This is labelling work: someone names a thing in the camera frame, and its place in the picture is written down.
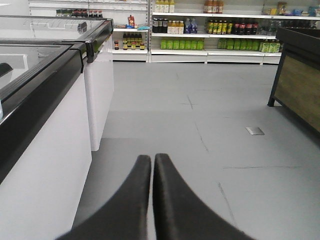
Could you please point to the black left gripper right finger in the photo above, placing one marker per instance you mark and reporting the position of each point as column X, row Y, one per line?
column 179, row 214

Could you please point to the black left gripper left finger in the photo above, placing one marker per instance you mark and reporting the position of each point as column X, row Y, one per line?
column 124, row 215

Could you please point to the near white chest freezer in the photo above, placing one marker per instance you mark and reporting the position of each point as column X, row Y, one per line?
column 45, row 149

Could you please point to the white chest freezer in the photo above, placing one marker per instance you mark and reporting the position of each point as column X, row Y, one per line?
column 95, row 34
column 45, row 149

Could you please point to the metal floor socket plate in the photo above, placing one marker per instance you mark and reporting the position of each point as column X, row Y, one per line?
column 254, row 131

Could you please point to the dark wooden display stand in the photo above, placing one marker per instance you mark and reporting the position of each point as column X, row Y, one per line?
column 296, row 84

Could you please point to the far white chest freezer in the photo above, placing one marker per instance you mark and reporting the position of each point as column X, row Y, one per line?
column 95, row 34

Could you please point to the white supermarket shelf unit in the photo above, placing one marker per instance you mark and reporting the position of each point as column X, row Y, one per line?
column 191, row 31

